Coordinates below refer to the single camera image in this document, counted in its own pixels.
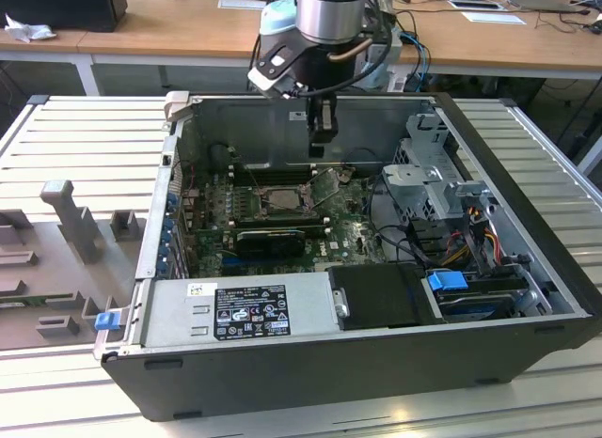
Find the hard disk in blue carrier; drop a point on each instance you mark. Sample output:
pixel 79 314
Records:
pixel 444 280

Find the black graphics card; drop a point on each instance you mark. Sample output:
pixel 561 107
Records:
pixel 268 244

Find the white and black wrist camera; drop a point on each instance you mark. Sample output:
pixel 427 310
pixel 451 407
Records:
pixel 265 81

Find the silver metal latch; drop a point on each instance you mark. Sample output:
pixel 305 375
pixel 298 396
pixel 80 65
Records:
pixel 341 304

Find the metal drive cage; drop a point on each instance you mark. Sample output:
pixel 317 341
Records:
pixel 409 179

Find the grey plastic case latch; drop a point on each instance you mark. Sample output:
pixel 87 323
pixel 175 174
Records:
pixel 178 104

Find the CPU socket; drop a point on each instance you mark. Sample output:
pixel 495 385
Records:
pixel 260 199

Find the blue expansion slot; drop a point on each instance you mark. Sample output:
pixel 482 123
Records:
pixel 230 261

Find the crumpled white paper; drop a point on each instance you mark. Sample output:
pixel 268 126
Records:
pixel 28 30

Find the black plastic cover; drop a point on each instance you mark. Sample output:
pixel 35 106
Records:
pixel 376 292

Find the black and grey PC case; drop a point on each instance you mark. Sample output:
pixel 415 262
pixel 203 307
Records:
pixel 282 377

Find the blue plastic latch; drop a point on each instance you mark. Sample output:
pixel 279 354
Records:
pixel 106 322

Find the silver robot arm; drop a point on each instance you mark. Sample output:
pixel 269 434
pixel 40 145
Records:
pixel 329 15

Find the blue slot clip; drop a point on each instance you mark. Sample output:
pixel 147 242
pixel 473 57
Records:
pixel 167 245
pixel 172 202
pixel 165 266
pixel 170 224

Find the black box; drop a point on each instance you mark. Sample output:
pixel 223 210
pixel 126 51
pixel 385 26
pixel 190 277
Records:
pixel 61 8

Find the black RAM slot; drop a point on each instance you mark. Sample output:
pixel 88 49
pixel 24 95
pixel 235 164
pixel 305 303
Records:
pixel 320 229
pixel 244 220
pixel 282 180
pixel 282 173

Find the round coin battery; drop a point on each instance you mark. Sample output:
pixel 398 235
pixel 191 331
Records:
pixel 345 176

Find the green RAM stick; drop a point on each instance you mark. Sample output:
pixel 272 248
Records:
pixel 19 302

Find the wooden desk white frame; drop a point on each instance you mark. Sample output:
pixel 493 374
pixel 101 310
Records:
pixel 37 45
pixel 329 38

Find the CPU with silver top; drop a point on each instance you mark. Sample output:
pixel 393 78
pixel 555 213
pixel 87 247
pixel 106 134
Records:
pixel 284 199

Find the grey parts rack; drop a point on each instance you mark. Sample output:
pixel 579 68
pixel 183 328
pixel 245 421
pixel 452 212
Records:
pixel 70 278

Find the grey power supply unit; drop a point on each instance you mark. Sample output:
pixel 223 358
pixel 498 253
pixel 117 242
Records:
pixel 174 311

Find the white paper sheet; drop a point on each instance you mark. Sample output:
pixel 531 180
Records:
pixel 493 18

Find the green motherboard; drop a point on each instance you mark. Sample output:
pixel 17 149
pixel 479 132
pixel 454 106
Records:
pixel 348 217

